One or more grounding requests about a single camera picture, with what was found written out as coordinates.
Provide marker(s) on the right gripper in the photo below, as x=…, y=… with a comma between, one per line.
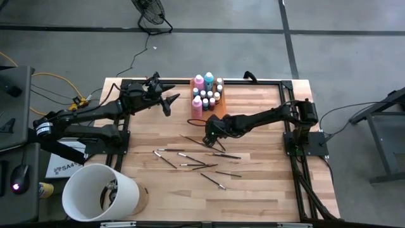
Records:
x=220, y=125

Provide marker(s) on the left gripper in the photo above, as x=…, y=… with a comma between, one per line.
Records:
x=139, y=95

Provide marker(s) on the thin dark paintbrush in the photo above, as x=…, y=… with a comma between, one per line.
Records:
x=193, y=140
x=221, y=146
x=218, y=150

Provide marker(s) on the dark paintbrush gold ferrule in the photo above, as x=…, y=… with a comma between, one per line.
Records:
x=228, y=173
x=202, y=167
x=226, y=156

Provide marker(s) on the small blue paint bottle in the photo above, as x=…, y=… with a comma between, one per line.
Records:
x=195, y=92

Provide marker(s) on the small white-capped paint bottle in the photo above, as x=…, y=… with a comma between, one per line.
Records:
x=205, y=103
x=219, y=89

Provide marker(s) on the small magenta paint bottle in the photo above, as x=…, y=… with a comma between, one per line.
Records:
x=212, y=102

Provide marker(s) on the small navy purple paint bottle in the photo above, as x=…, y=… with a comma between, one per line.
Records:
x=209, y=94

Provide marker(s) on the large teal paint bottle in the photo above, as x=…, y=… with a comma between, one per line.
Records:
x=209, y=80

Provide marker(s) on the small orange-brown paint bottle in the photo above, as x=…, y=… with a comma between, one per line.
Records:
x=216, y=96

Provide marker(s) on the small white paint bottle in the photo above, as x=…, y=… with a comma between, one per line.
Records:
x=219, y=80

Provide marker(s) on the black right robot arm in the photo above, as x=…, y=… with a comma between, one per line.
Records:
x=269, y=115

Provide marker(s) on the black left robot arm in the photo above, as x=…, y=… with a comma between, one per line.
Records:
x=85, y=114

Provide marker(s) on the black clamp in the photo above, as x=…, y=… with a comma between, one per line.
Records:
x=155, y=74
x=250, y=76

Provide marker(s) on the orange translucent plastic bin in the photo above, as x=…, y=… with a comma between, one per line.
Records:
x=218, y=112

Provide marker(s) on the black floor fan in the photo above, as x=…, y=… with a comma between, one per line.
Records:
x=150, y=12

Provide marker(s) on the black diagonal desk bar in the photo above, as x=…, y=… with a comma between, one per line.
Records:
x=57, y=147

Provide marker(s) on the white sign board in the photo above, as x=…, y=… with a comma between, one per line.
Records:
x=63, y=164

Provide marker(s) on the dark grey equipment case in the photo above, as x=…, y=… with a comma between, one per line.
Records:
x=16, y=104

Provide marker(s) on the yellow blue can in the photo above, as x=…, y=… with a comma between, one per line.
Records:
x=47, y=190

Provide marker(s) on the black metal stand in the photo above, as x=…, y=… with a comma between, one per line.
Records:
x=376, y=110

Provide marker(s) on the black computer mouse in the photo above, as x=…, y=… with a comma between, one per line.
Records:
x=20, y=179

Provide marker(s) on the black side desk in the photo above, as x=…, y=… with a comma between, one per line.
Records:
x=19, y=206

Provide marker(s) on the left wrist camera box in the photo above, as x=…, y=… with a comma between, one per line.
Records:
x=154, y=87

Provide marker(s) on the black aluminium rig frame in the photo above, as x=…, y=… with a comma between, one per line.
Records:
x=262, y=82

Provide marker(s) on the silver bracket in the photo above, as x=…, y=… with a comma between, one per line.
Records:
x=117, y=224
x=294, y=225

